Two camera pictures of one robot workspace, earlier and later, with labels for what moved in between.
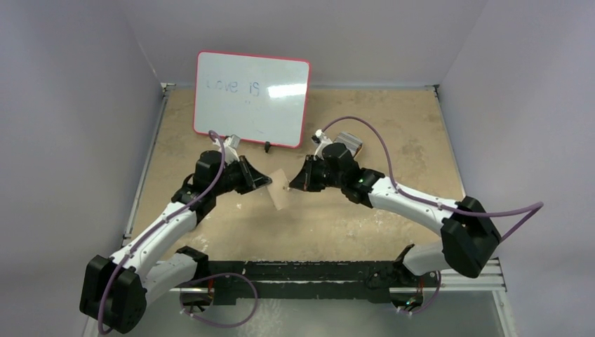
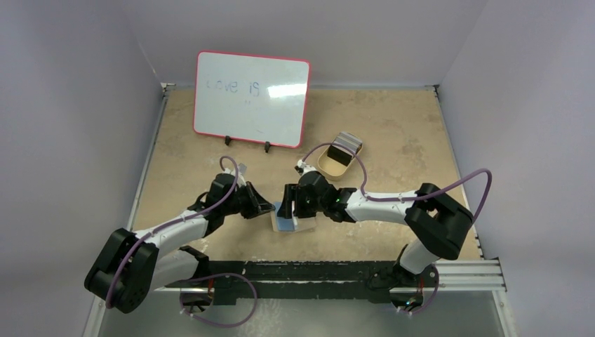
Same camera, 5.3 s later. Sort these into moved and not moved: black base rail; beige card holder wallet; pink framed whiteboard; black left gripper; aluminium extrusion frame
Moved: beige card holder wallet; black left gripper
Not moved: black base rail; pink framed whiteboard; aluminium extrusion frame
